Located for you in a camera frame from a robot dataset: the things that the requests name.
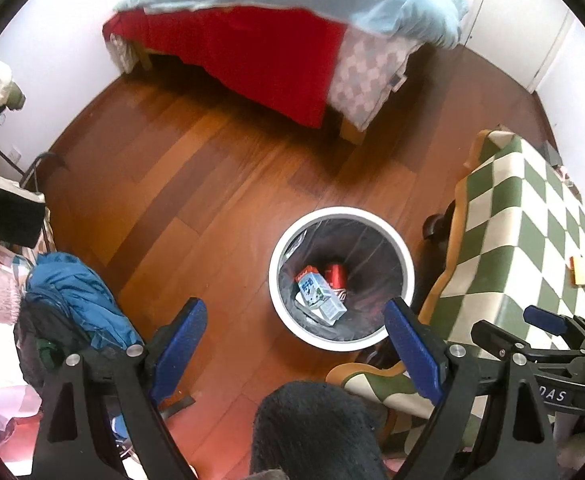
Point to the checkered pink grey mattress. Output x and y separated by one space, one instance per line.
368 69

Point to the white closet door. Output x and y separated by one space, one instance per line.
519 37

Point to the black furry slipper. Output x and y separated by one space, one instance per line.
313 430

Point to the blue white milk carton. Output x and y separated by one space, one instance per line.
317 299

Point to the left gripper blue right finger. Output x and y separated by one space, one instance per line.
421 352

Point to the green white checkered tablecloth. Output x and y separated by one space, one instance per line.
514 227

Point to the red bed sheet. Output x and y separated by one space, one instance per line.
282 59

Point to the blue jacket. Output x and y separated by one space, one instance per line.
64 282

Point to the white round trash bin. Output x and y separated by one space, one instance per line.
378 264

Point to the red soda can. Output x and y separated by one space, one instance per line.
336 275

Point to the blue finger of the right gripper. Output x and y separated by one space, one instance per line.
548 321

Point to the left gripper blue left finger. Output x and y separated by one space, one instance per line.
172 347

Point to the yellow snack packet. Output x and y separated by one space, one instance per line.
577 265

